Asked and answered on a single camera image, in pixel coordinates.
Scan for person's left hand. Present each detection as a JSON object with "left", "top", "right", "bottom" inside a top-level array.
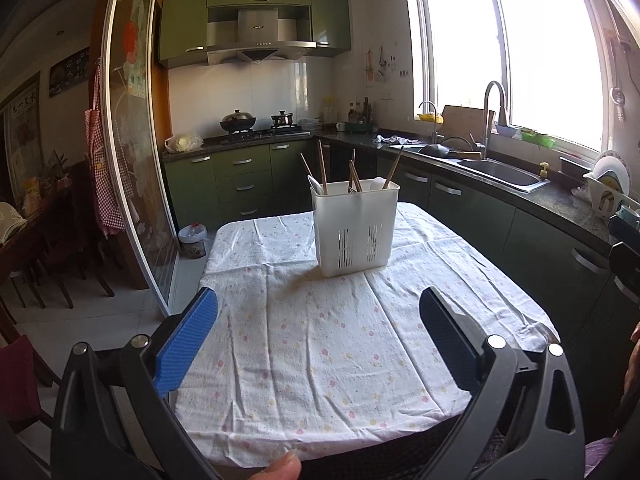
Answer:
[{"left": 262, "top": 452, "right": 303, "bottom": 480}]

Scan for green upper cabinets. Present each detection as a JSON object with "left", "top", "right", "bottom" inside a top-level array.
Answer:
[{"left": 157, "top": 0, "right": 354, "bottom": 70}]

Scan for black wok with wooden handle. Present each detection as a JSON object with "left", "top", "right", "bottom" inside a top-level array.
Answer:
[{"left": 418, "top": 136, "right": 484, "bottom": 161}]

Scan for green cabinets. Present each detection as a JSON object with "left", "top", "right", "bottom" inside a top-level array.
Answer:
[
  {"left": 157, "top": 0, "right": 354, "bottom": 70},
  {"left": 163, "top": 139, "right": 640, "bottom": 413}
]

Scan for steel double sink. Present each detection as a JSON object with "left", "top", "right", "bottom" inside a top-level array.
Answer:
[{"left": 402, "top": 142, "right": 551, "bottom": 195}]

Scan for white plastic bag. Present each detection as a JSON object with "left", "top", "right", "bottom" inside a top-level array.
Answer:
[{"left": 164, "top": 133, "right": 205, "bottom": 154}]

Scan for purple clothing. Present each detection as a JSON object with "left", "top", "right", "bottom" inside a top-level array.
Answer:
[{"left": 584, "top": 434, "right": 632, "bottom": 480}]

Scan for steel range hood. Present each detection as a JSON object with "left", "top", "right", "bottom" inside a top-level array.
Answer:
[{"left": 205, "top": 6, "right": 317, "bottom": 65}]

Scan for white utensil holder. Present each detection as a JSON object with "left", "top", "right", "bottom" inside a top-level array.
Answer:
[{"left": 310, "top": 179, "right": 401, "bottom": 279}]

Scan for black gas stove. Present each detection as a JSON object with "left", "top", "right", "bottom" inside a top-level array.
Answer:
[{"left": 220, "top": 125, "right": 311, "bottom": 139}]

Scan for dark wooden dining table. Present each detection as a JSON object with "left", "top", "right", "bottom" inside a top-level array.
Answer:
[{"left": 0, "top": 195, "right": 76, "bottom": 291}]

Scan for wooden cutting board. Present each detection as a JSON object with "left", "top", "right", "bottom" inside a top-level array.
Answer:
[{"left": 440, "top": 104, "right": 496, "bottom": 144}]

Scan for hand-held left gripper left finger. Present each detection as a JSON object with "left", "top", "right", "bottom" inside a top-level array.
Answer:
[{"left": 50, "top": 287, "right": 224, "bottom": 480}]

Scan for small steel faucet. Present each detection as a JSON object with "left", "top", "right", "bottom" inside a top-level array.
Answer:
[{"left": 418, "top": 101, "right": 440, "bottom": 146}]

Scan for chair with red cushion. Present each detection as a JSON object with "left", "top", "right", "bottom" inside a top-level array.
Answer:
[{"left": 0, "top": 305, "right": 57, "bottom": 437}]

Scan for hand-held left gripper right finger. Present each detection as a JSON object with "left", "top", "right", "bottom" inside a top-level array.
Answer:
[{"left": 419, "top": 287, "right": 586, "bottom": 480}]

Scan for dark rectangular box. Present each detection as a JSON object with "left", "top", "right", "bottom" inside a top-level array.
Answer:
[{"left": 558, "top": 156, "right": 594, "bottom": 181}]

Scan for potted plant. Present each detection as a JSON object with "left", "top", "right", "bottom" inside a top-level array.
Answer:
[{"left": 42, "top": 149, "right": 71, "bottom": 182}]

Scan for green basin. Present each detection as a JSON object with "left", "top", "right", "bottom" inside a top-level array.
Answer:
[{"left": 520, "top": 129, "right": 556, "bottom": 149}]

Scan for framed wall poster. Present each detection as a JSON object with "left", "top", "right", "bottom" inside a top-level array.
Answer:
[{"left": 2, "top": 72, "right": 44, "bottom": 207}]

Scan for sliding glass door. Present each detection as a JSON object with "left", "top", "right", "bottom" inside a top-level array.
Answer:
[{"left": 100, "top": 0, "right": 184, "bottom": 319}]

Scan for tall steel faucet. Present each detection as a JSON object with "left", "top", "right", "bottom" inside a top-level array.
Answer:
[{"left": 482, "top": 80, "right": 510, "bottom": 160}]

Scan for kitchen window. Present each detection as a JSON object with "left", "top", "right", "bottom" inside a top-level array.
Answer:
[{"left": 404, "top": 0, "right": 640, "bottom": 155}]

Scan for red checked apron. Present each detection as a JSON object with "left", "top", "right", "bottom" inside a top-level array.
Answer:
[{"left": 83, "top": 65, "right": 132, "bottom": 239}]

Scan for black wok with lid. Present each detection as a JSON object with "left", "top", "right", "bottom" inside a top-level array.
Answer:
[{"left": 220, "top": 108, "right": 258, "bottom": 134}]

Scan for white dish rack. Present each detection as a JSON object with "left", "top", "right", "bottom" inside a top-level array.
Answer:
[{"left": 583, "top": 172, "right": 640, "bottom": 222}]

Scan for dark wall picture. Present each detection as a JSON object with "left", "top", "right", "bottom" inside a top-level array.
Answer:
[{"left": 48, "top": 47, "right": 91, "bottom": 99}]

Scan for white plate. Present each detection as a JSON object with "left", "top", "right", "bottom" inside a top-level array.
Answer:
[{"left": 593, "top": 150, "right": 630, "bottom": 196}]

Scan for row of sauce bottles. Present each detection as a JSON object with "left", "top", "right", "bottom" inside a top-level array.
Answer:
[{"left": 347, "top": 97, "right": 375, "bottom": 126}]

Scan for wall stickers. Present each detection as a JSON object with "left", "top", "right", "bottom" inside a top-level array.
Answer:
[{"left": 363, "top": 45, "right": 401, "bottom": 84}]

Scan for yellow patterned plate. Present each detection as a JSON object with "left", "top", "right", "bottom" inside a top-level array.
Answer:
[{"left": 599, "top": 170, "right": 626, "bottom": 212}]

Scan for green lower cabinets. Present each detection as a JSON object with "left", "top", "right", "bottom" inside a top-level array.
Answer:
[{"left": 163, "top": 139, "right": 640, "bottom": 413}]

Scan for white floral tablecloth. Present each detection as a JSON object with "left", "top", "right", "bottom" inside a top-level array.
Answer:
[{"left": 172, "top": 202, "right": 561, "bottom": 469}]

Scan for dark wooden chair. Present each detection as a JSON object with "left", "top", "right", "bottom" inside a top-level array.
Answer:
[{"left": 30, "top": 160, "right": 117, "bottom": 311}]

